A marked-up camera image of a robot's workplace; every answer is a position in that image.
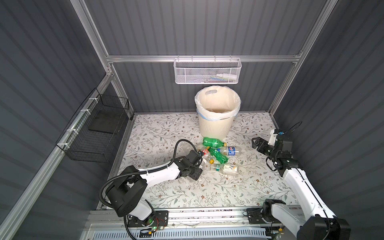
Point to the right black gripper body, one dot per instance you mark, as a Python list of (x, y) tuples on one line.
[(266, 149)]

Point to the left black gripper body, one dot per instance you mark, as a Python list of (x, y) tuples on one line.
[(195, 173)]

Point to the clear bottle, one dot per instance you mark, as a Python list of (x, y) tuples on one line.
[(184, 148)]

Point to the red label cola bottle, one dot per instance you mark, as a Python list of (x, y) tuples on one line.
[(204, 153)]

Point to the small green bottle yellow cap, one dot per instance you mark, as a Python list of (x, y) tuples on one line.
[(219, 156)]

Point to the large green soda bottle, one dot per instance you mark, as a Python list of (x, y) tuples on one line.
[(213, 143)]

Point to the cream label tea bottle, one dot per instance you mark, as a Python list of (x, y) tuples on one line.
[(225, 169)]

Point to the pepsi bottle blue label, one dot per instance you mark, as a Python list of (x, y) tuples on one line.
[(230, 151)]

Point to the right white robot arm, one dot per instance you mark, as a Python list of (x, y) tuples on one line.
[(312, 219)]

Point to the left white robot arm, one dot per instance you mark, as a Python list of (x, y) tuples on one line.
[(124, 193)]

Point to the cream plastic waste bin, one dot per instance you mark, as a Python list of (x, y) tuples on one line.
[(217, 106)]

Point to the white tube in basket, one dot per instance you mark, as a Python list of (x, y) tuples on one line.
[(227, 77)]

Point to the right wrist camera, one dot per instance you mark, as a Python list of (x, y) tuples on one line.
[(274, 134)]

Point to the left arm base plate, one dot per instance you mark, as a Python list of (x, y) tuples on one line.
[(156, 219)]

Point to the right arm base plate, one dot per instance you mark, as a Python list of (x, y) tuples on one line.
[(260, 216)]

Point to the white cable duct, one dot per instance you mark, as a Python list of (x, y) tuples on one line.
[(237, 233)]

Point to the white wire mesh basket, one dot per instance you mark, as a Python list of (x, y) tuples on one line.
[(202, 71)]

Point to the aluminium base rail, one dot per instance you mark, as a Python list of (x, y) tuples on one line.
[(177, 218)]

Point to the black wire mesh basket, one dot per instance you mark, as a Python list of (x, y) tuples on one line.
[(97, 130)]

